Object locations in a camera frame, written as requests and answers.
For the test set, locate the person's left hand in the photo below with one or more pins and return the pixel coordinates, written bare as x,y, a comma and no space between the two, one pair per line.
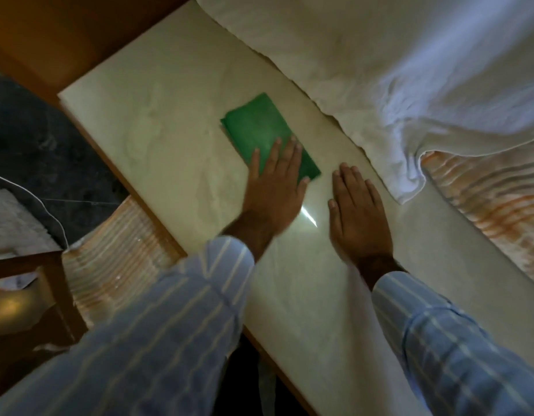
271,199

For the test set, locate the person's right hand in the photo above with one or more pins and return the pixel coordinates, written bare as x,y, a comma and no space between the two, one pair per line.
360,220

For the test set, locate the person's left thumb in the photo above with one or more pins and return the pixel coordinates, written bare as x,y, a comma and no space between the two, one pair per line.
304,184

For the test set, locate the person's right little finger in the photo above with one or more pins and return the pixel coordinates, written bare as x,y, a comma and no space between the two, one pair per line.
371,192

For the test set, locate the person's right middle finger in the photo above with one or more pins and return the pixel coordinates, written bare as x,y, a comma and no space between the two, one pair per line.
349,179

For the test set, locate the person's left little finger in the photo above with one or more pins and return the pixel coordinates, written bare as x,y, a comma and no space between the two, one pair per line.
254,162

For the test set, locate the person's right thumb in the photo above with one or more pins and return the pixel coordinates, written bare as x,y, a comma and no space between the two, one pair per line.
332,214

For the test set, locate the green cloth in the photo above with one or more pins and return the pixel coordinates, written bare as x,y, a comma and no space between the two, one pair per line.
258,125

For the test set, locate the person's right forearm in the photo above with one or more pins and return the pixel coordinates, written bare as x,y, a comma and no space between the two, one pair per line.
449,342

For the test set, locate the person's left forearm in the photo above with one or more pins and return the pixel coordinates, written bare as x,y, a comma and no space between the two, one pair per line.
163,333

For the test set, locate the white towel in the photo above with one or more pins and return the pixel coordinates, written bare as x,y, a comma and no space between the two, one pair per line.
379,73

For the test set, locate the orange striped cloth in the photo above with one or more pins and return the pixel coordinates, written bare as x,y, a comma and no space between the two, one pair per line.
115,255
496,203

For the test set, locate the wooden cabinet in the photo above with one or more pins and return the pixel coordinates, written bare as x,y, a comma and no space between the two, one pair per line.
67,34

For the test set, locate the wooden chair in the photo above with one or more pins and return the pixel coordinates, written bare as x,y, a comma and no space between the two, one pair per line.
46,290

